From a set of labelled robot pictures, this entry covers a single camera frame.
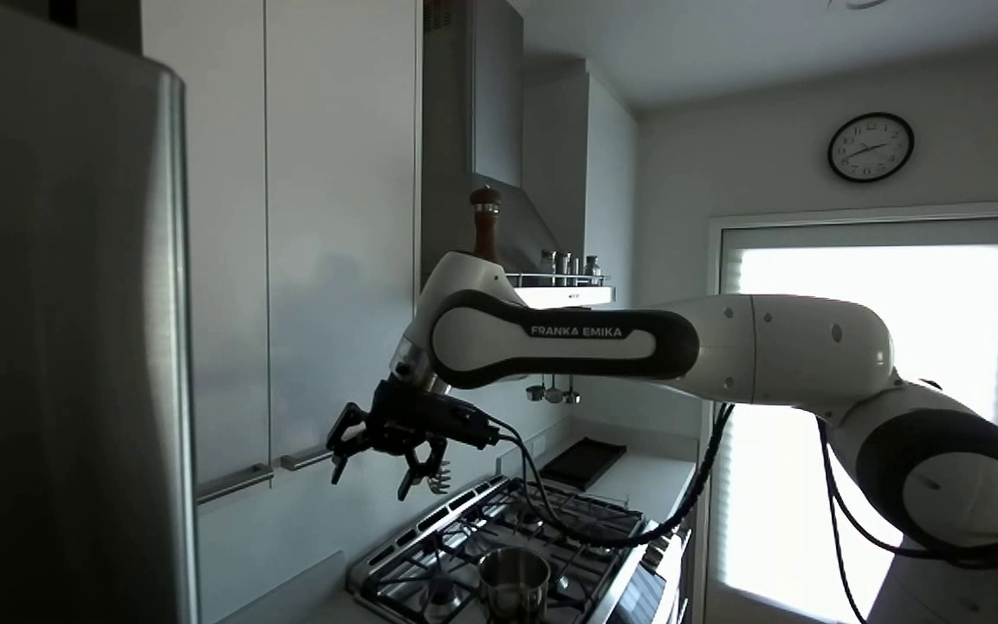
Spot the round wall clock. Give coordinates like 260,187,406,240
826,111,917,185

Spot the white cabinet beside hood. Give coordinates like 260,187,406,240
522,59,640,310

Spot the narrow white cabinet door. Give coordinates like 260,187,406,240
142,0,271,505

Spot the gas stove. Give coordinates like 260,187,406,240
347,474,692,624

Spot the window with white blind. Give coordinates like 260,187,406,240
705,200,998,624

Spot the wide white cabinet door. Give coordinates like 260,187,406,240
266,0,422,473

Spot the black tray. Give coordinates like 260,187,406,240
540,436,629,492

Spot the metal cup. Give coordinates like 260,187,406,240
476,547,553,624

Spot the white wall cabinet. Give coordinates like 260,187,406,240
140,0,424,508

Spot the steel range hood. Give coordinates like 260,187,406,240
421,0,617,309

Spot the stainless steel refrigerator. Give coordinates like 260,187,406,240
0,0,198,624

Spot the wooden pepper mill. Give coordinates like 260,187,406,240
470,185,502,262

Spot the silver cabinet door handle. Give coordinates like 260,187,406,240
280,445,334,472
195,463,275,506

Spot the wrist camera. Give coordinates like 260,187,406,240
431,397,502,450

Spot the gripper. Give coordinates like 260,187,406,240
327,375,453,502

